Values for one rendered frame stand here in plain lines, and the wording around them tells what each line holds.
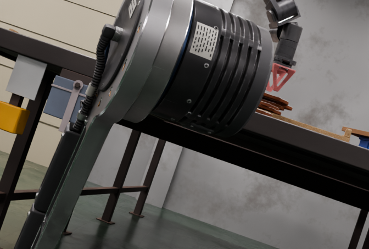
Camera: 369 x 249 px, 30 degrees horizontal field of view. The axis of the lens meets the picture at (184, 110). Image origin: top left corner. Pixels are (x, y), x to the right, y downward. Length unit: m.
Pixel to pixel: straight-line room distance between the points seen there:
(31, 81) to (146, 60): 1.31
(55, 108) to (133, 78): 1.22
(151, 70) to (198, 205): 6.68
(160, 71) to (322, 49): 6.83
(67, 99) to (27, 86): 0.15
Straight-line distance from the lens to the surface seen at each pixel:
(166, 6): 0.89
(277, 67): 1.98
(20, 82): 2.17
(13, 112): 2.14
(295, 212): 7.61
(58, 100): 2.09
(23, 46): 2.18
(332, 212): 7.66
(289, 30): 2.04
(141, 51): 0.87
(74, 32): 7.73
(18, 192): 3.44
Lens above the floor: 0.77
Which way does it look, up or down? 2 degrees up
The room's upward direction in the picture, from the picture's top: 19 degrees clockwise
